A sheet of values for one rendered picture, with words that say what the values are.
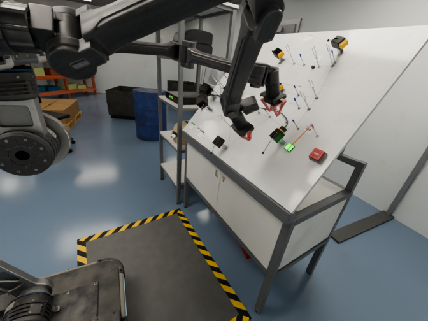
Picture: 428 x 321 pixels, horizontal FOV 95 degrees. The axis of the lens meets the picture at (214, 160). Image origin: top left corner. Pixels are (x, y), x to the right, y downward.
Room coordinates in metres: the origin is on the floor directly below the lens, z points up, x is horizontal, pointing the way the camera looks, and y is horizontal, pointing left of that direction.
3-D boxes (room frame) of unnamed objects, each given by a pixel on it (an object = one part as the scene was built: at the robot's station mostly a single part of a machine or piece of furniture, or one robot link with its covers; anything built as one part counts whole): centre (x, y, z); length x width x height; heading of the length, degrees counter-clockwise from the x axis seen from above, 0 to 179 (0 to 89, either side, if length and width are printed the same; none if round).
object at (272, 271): (1.36, -0.30, 0.40); 1.18 x 0.60 x 0.80; 35
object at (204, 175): (1.42, 0.09, 0.60); 0.55 x 0.02 x 0.39; 35
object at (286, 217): (1.18, -0.04, 0.83); 1.18 x 0.06 x 0.06; 35
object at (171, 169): (2.07, 0.31, 0.92); 0.61 x 0.51 x 1.85; 35
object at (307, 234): (1.36, -0.31, 0.60); 1.17 x 0.58 x 0.40; 35
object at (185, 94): (1.98, 0.33, 1.09); 0.35 x 0.33 x 0.07; 35
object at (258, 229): (0.97, -0.22, 0.60); 0.55 x 0.03 x 0.39; 35
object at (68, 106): (3.80, 3.31, 0.19); 1.12 x 0.80 x 0.39; 28
